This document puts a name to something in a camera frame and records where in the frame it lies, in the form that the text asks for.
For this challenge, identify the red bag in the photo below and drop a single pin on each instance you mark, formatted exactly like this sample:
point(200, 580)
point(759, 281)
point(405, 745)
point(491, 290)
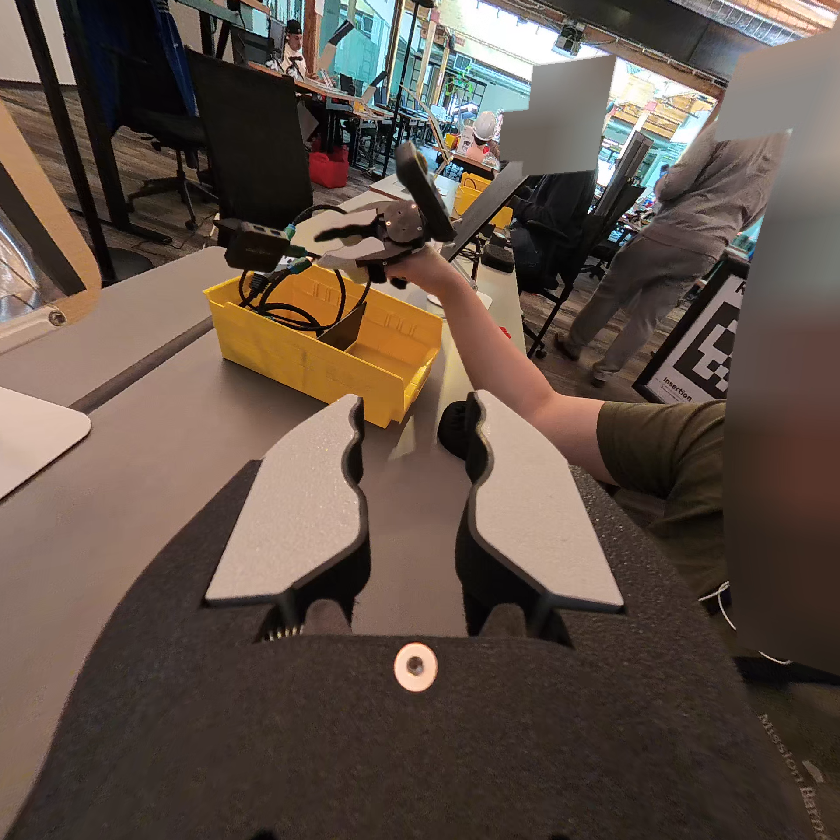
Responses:
point(328, 167)

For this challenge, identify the yellow plastic bin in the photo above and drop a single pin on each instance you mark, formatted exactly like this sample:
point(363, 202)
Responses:
point(367, 374)
point(469, 200)

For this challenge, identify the black office chair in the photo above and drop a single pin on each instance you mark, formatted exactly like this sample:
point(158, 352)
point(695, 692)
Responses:
point(610, 223)
point(249, 144)
point(174, 134)

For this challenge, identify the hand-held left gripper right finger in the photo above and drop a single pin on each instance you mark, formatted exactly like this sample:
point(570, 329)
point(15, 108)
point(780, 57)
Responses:
point(538, 505)

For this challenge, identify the black tilted panel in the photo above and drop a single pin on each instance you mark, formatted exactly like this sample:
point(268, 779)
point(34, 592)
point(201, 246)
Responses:
point(489, 203)

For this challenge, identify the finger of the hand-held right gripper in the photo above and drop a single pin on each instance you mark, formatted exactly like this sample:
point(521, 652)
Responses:
point(351, 228)
point(351, 257)

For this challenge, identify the person's right hand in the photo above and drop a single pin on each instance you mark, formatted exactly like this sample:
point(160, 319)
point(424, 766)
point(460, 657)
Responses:
point(426, 269)

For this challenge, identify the black board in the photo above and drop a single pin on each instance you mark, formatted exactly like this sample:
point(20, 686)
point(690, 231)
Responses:
point(39, 239)

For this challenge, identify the black metal frame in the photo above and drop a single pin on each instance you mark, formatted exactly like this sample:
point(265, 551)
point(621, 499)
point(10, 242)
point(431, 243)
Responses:
point(92, 118)

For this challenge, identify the framed black and white poster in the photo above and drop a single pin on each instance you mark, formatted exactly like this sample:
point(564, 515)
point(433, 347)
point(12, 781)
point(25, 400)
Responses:
point(695, 354)

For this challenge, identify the ceiling projector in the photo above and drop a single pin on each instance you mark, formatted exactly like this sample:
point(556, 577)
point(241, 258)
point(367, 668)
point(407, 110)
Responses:
point(569, 39)

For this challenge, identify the white hard hat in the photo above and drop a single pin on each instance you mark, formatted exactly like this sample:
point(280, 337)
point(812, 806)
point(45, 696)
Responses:
point(487, 124)

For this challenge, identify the person's olive green shirt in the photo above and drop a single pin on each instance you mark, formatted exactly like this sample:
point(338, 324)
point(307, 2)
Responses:
point(663, 446)

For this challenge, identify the black bin divider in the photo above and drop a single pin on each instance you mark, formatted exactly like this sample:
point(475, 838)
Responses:
point(344, 331)

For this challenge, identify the person's right forearm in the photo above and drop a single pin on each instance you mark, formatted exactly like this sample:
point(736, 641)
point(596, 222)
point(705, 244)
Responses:
point(499, 354)

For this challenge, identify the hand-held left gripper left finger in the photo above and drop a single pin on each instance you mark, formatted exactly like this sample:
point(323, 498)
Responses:
point(289, 505)

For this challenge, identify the black adapter hub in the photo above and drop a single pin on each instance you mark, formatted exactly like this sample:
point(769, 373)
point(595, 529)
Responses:
point(253, 248)

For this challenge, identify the white stand base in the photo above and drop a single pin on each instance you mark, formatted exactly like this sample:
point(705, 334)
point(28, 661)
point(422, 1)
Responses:
point(33, 433)

